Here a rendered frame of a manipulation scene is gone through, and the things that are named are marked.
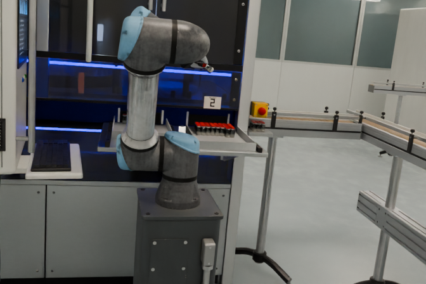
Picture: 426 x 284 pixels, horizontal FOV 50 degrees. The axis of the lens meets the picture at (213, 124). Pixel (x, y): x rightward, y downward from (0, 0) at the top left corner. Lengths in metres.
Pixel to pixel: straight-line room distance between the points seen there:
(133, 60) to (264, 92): 6.00
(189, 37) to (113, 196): 1.30
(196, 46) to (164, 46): 0.08
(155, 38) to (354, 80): 6.65
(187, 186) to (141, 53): 0.50
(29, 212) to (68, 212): 0.18
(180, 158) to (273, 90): 5.80
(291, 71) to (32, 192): 5.48
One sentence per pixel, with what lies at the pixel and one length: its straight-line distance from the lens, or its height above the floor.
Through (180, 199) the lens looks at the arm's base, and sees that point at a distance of 1.48.
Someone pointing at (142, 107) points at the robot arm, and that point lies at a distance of 1.31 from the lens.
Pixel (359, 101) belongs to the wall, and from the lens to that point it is 7.80.
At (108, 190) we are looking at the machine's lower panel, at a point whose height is 0.56.
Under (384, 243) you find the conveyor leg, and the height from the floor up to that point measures 0.35.
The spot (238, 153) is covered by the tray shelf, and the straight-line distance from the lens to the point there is 1.90.
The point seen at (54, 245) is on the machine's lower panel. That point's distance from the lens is 2.45.
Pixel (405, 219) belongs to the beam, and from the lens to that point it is 2.45.
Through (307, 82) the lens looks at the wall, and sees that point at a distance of 7.37.
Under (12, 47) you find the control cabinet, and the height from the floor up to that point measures 1.25.
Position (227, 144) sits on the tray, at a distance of 1.90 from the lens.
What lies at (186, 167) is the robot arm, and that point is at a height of 0.92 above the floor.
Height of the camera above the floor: 1.35
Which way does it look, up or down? 11 degrees down
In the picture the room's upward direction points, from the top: 5 degrees clockwise
